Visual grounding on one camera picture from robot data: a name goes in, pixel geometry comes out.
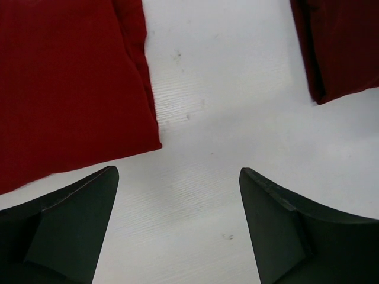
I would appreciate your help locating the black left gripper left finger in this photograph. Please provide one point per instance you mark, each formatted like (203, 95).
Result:
(58, 237)

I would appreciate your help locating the folded red t shirt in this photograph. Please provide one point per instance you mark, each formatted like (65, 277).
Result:
(75, 87)

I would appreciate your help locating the dark maroon t shirt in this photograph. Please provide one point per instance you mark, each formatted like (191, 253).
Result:
(339, 46)

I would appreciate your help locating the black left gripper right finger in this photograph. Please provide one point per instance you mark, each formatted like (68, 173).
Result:
(297, 240)

